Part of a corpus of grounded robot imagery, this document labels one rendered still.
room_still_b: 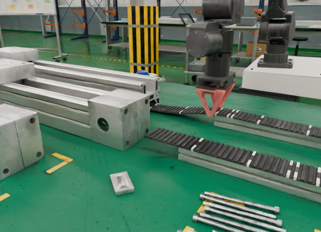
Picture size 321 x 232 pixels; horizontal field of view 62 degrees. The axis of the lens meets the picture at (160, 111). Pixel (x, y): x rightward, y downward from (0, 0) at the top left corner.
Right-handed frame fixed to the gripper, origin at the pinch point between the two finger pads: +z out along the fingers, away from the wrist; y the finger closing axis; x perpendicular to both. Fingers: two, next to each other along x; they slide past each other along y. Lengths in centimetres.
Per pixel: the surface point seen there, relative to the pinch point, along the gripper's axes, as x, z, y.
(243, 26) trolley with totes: -66, -5, -280
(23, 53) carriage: -76, -8, 0
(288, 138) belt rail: 18.0, 2.5, 2.2
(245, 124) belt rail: 8.5, 1.4, 2.1
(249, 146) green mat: 11.2, 3.4, 8.7
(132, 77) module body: -27.1, -4.5, -2.6
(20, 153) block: -22.0, 0.1, 38.2
